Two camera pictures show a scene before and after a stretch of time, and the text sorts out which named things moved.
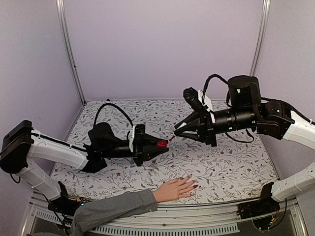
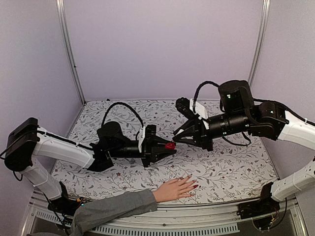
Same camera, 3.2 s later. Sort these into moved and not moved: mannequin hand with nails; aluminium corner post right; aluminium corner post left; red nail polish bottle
Moved: red nail polish bottle
Not moved: mannequin hand with nails; aluminium corner post right; aluminium corner post left
